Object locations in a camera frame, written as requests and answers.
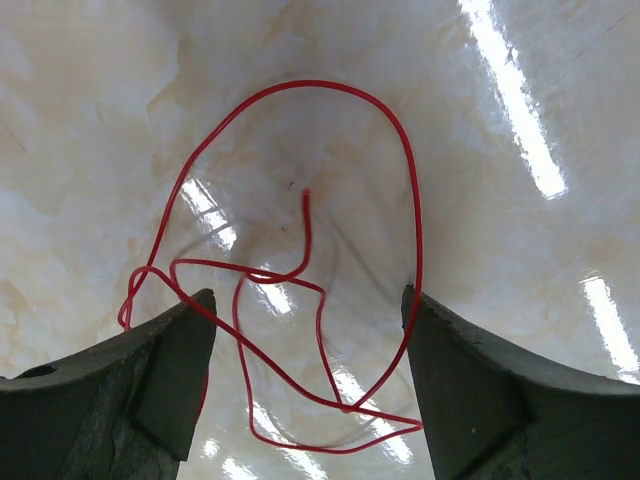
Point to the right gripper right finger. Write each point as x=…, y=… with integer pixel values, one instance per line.
x=494, y=410

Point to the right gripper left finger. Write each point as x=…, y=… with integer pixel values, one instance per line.
x=125, y=408

